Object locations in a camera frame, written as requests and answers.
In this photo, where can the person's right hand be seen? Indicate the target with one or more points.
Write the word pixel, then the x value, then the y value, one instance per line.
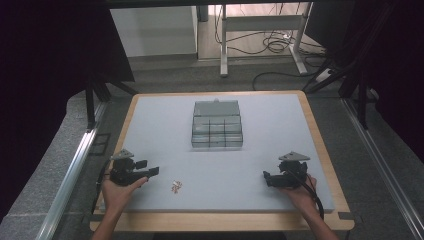
pixel 305 196

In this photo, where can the clear plastic compartment box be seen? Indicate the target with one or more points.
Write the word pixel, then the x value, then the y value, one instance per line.
pixel 216 130

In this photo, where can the white metal desk frame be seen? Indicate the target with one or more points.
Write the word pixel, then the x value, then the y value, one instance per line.
pixel 263 22

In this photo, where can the white cabinet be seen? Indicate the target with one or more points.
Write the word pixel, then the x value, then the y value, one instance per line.
pixel 153 31

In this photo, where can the dark curtain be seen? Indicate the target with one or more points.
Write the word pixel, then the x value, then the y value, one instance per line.
pixel 400 66
pixel 50 66

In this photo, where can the grey foam mat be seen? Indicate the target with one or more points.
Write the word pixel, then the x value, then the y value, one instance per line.
pixel 266 133

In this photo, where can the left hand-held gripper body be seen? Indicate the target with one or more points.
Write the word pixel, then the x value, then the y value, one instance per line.
pixel 121 170

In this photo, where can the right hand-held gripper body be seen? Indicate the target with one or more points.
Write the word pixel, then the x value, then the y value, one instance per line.
pixel 293 173

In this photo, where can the black tripod stand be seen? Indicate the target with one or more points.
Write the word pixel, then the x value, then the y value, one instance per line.
pixel 90 106
pixel 361 100

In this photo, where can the white power strip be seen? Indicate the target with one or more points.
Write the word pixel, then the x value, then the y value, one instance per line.
pixel 323 75

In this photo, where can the person's left hand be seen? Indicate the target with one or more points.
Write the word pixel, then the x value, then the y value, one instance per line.
pixel 116 196

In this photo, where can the aluminium rail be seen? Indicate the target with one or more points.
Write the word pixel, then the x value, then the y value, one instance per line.
pixel 71 180
pixel 383 166

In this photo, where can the wooden table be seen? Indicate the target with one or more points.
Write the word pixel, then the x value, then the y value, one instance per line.
pixel 216 220

